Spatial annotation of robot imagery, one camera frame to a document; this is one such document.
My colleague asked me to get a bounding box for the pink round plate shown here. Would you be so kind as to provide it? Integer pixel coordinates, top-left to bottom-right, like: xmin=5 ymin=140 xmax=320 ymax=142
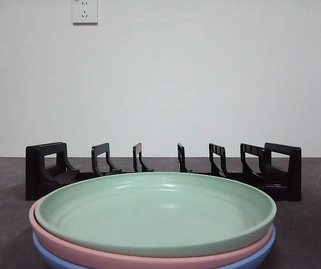
xmin=27 ymin=201 xmax=275 ymax=269

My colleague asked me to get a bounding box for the black plate rack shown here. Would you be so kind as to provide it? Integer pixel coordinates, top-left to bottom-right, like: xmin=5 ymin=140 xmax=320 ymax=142
xmin=25 ymin=141 xmax=303 ymax=202

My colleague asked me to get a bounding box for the white wall socket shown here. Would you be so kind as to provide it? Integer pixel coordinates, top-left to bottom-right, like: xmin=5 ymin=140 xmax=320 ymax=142
xmin=71 ymin=0 xmax=99 ymax=25

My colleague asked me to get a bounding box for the green round plate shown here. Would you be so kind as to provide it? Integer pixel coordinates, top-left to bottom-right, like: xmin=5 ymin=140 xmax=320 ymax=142
xmin=34 ymin=171 xmax=278 ymax=258

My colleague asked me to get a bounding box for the blue round plate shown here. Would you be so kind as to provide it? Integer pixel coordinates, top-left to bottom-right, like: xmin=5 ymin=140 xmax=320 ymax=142
xmin=32 ymin=226 xmax=277 ymax=269

